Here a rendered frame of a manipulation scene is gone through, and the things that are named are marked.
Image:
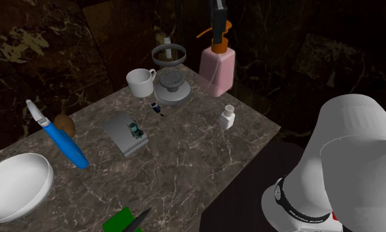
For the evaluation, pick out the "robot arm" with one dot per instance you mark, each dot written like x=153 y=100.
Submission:
x=350 y=154

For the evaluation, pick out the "green flat block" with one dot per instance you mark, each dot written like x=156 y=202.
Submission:
x=117 y=221

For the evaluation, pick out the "white salt shaker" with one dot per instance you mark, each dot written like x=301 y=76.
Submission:
x=226 y=120

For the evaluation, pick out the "small green toy car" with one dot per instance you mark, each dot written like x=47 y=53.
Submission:
x=135 y=129

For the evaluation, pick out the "grey flat box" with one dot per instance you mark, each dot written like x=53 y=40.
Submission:
x=120 y=133

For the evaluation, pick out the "small white tube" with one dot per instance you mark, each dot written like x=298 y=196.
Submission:
x=168 y=48

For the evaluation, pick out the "white bowl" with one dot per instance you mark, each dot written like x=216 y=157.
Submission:
x=14 y=188

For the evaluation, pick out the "white mug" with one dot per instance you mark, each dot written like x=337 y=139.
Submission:
x=140 y=84

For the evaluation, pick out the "black knife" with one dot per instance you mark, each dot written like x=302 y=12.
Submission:
x=138 y=220

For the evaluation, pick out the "pink soap bottle orange pump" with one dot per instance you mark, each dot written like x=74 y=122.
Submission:
x=219 y=69

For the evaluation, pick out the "brown kiwi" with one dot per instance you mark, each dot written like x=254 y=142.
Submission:
x=66 y=124

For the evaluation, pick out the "small blue black gadget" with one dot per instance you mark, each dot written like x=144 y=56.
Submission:
x=155 y=107

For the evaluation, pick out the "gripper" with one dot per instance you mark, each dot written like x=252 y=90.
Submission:
x=219 y=22

